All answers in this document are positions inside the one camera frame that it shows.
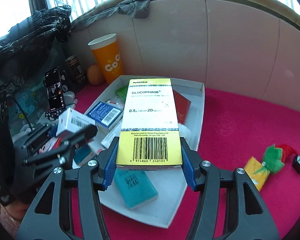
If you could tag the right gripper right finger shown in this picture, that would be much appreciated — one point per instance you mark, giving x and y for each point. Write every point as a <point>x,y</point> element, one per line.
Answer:
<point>246,214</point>

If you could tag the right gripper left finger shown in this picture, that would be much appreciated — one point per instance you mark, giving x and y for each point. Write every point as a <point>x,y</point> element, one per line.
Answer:
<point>44,218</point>

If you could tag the white barcode box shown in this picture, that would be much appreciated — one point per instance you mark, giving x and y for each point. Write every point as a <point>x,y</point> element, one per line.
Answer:
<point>71,121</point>

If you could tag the white yellow Glucophage box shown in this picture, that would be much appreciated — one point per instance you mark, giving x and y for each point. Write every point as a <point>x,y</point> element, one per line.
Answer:
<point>149,136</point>

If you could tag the red cigarette box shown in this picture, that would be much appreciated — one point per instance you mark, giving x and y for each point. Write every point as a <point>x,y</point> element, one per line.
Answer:
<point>182,106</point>

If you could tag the yellow orange packet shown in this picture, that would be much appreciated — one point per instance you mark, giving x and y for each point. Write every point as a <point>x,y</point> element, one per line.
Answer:
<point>257,172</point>

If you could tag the black smartphone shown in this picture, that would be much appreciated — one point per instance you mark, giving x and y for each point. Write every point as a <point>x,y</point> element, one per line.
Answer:
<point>54,90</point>

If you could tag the green red plush elf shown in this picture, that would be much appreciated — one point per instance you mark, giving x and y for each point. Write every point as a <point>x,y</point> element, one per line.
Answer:
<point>274,158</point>

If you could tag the small black clip object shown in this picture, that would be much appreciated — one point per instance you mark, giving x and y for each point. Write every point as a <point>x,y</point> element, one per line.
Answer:
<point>296,163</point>

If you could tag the blue white medicine box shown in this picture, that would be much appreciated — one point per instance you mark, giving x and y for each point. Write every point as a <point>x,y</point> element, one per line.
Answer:
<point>106,116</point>

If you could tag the pink red bed sheet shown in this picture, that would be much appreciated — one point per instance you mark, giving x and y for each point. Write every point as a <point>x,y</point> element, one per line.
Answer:
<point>235,128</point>

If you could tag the white cardboard tray box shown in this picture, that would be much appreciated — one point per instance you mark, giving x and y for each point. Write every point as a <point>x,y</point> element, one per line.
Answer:
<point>170,184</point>

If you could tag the teal small box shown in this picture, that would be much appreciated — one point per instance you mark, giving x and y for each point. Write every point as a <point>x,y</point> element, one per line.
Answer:
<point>135,187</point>

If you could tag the orange fruit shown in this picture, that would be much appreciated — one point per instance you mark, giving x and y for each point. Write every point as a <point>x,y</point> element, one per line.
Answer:
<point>94,75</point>

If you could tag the dark drink can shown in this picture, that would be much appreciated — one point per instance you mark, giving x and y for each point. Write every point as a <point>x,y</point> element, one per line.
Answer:
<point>76,70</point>

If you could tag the black plastic bag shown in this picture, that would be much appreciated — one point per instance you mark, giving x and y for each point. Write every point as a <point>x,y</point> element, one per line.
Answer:
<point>26,48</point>

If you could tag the green sachet packet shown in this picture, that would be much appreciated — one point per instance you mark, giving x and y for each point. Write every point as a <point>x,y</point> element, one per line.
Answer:
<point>122,93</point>

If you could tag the white plush bear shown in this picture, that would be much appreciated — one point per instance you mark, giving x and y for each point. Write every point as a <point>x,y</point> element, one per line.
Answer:
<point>184,132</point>

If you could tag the orange paper cup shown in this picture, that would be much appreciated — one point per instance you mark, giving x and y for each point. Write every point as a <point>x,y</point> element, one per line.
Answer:
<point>107,55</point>

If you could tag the grey cloth on ledge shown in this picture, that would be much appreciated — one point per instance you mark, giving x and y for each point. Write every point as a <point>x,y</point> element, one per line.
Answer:
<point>132,8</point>

